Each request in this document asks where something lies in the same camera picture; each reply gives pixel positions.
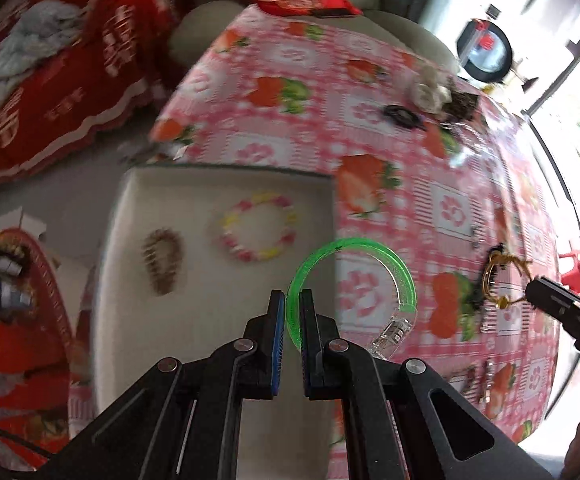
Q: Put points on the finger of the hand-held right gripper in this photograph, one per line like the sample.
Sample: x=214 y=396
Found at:
x=564 y=310

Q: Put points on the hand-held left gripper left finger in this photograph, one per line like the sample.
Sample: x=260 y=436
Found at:
x=277 y=345

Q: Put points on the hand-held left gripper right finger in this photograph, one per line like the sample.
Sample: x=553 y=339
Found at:
x=306 y=345

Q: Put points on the white shallow tray box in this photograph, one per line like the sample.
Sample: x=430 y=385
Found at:
x=195 y=325

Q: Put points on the green translucent bangle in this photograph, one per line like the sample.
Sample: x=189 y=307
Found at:
x=349 y=247

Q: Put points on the silver star hair clip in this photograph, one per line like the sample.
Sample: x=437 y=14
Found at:
x=487 y=385

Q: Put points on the small silver hair clip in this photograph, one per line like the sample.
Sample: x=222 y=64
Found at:
x=474 y=237

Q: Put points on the pink strawberry print tablecloth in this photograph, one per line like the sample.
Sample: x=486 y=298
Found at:
x=295 y=110

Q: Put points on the red round patterned tray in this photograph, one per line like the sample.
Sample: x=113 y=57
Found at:
x=45 y=280

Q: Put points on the white dotted scrunchie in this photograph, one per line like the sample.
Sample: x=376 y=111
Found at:
x=427 y=92

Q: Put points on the red packet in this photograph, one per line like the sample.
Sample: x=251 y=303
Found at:
x=15 y=345

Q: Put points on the red printed blanket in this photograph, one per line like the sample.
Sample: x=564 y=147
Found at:
x=120 y=60

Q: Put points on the beige sofa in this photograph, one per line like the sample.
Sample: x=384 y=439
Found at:
x=200 y=25

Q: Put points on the grey knitted cloth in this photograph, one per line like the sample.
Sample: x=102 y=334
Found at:
x=35 y=45

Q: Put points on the black round frame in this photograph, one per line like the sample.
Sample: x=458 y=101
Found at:
x=484 y=52

